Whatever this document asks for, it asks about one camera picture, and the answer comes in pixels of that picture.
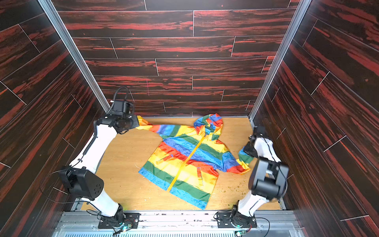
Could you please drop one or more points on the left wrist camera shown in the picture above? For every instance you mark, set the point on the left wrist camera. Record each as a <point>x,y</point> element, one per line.
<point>121,108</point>

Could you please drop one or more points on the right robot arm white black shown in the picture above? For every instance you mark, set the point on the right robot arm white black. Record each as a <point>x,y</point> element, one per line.
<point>268,179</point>

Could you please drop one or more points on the aluminium corner post left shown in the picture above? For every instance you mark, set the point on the aluminium corner post left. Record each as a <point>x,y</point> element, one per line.
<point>58,24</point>

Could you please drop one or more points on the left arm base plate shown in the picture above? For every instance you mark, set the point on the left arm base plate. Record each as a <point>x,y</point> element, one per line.
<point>124,222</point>

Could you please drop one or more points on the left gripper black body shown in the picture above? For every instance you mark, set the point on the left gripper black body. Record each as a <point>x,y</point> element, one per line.
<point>130,123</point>

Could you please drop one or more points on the aluminium corner post right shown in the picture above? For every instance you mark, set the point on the aluminium corner post right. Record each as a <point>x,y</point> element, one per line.
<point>288,37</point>

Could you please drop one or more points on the aluminium front rail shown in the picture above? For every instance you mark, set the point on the aluminium front rail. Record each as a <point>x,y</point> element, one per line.
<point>169,223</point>

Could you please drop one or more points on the aluminium corner post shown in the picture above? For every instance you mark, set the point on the aluminium corner post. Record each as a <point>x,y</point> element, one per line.
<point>58,24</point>
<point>288,37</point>

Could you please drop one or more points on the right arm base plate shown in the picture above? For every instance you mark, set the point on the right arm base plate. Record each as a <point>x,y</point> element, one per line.
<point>225,219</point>

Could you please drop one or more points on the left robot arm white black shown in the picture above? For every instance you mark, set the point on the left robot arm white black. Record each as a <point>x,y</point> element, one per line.
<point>79,177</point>

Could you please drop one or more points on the rainbow striped kids jacket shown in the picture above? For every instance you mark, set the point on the rainbow striped kids jacket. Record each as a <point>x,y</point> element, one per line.
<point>188,160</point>

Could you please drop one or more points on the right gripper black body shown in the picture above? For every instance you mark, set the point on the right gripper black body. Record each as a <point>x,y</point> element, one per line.
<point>250,149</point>

